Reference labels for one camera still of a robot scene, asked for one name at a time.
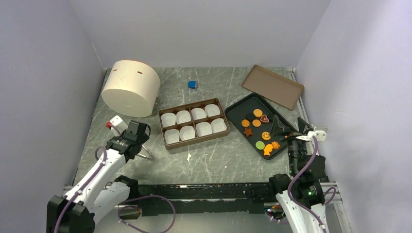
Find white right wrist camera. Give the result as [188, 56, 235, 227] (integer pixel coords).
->
[296, 127, 328, 142]

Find orange lotus-slice cookie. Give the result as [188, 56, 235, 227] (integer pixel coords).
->
[261, 132, 271, 141]

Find black cookie tray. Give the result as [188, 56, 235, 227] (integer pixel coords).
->
[224, 93, 296, 160]

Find small round orange cookie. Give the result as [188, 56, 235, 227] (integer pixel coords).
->
[252, 119, 261, 128]

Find orange fish cookie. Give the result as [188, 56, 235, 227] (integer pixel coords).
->
[263, 144, 274, 156]

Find green round cookie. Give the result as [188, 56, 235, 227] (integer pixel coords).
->
[255, 141, 265, 150]

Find brown divided cookie box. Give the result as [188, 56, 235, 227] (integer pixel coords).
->
[158, 98, 230, 150]

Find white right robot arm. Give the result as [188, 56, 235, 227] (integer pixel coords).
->
[265, 116, 329, 233]

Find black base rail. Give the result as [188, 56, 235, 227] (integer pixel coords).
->
[121, 182, 278, 216]

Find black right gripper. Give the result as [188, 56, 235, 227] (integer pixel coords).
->
[269, 114, 309, 174]

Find cream cylindrical container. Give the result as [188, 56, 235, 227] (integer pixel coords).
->
[101, 60, 161, 117]

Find black sandwich cookie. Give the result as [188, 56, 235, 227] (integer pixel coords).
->
[245, 113, 256, 122]

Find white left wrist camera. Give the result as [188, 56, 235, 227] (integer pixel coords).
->
[105, 115, 128, 133]

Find brown box lid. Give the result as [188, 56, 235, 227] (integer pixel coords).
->
[241, 65, 304, 110]

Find orange swirl cookie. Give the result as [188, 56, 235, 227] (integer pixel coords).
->
[271, 141, 281, 150]

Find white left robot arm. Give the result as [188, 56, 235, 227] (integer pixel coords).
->
[46, 121, 151, 233]

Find brown heart cookie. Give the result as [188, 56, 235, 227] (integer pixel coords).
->
[260, 114, 270, 123]

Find small blue cube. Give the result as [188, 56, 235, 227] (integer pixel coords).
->
[188, 81, 198, 89]

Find brown star cookie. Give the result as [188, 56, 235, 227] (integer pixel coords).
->
[243, 127, 253, 138]

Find pink cat-paw tongs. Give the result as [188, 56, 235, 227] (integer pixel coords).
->
[137, 145, 155, 160]

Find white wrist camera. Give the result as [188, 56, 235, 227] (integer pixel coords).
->
[296, 127, 328, 142]
[105, 115, 128, 133]

